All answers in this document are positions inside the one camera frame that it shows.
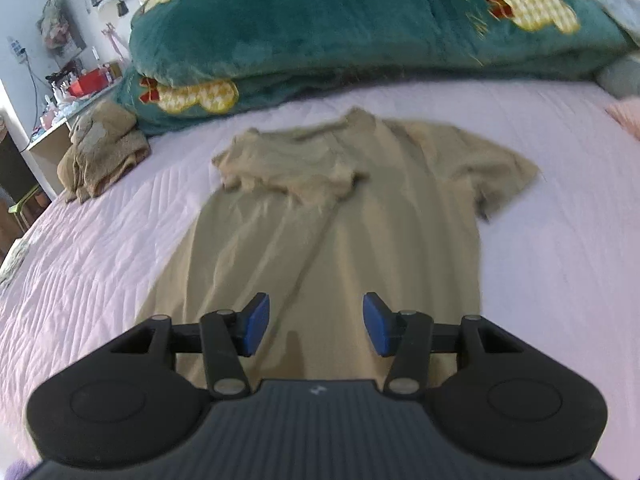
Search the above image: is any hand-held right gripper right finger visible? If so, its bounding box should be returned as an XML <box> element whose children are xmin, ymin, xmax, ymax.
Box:
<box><xmin>362</xmin><ymin>291</ymin><xmax>532</xmax><ymax>402</ymax></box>

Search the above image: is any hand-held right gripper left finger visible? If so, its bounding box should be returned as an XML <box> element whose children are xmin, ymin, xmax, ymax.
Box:
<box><xmin>102</xmin><ymin>292</ymin><xmax>271</xmax><ymax>402</ymax></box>

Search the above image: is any khaki t-shirt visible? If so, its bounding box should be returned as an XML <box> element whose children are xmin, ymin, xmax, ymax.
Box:
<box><xmin>140</xmin><ymin>107</ymin><xmax>541</xmax><ymax>391</ymax></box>

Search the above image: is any pink quilted bed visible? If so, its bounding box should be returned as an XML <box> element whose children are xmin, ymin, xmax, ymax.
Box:
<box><xmin>0</xmin><ymin>77</ymin><xmax>640</xmax><ymax>467</ymax></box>

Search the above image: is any brown plush blanket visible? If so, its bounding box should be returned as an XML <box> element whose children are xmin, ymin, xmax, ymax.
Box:
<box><xmin>56</xmin><ymin>99</ymin><xmax>152</xmax><ymax>204</ymax></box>

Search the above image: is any green stool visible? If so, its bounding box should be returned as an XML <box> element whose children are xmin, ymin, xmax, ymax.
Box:
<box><xmin>7</xmin><ymin>182</ymin><xmax>43</xmax><ymax>233</ymax></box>

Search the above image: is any white desk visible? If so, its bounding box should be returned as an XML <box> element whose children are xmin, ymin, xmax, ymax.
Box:
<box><xmin>22</xmin><ymin>77</ymin><xmax>126</xmax><ymax>196</ymax></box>

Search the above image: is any purple fuzzy garment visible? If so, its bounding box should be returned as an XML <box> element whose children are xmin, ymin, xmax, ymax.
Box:
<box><xmin>0</xmin><ymin>457</ymin><xmax>33</xmax><ymax>480</ymax></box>

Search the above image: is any red box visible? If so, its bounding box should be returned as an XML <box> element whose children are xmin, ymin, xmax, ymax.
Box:
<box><xmin>66</xmin><ymin>71</ymin><xmax>108</xmax><ymax>97</ymax></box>

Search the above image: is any green printed plush blanket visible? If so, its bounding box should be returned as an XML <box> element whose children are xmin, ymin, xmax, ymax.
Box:
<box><xmin>117</xmin><ymin>0</ymin><xmax>633</xmax><ymax>136</ymax></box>

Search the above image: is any pink quilted pillow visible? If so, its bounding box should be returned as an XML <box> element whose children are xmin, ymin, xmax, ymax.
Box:
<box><xmin>606</xmin><ymin>101</ymin><xmax>640</xmax><ymax>141</ymax></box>

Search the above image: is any grey pillow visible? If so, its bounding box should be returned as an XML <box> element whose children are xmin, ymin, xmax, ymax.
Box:
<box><xmin>594</xmin><ymin>52</ymin><xmax>640</xmax><ymax>100</ymax></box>

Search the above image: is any black wall cable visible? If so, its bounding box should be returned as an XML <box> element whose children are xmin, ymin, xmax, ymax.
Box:
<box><xmin>7</xmin><ymin>35</ymin><xmax>45</xmax><ymax>153</ymax></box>

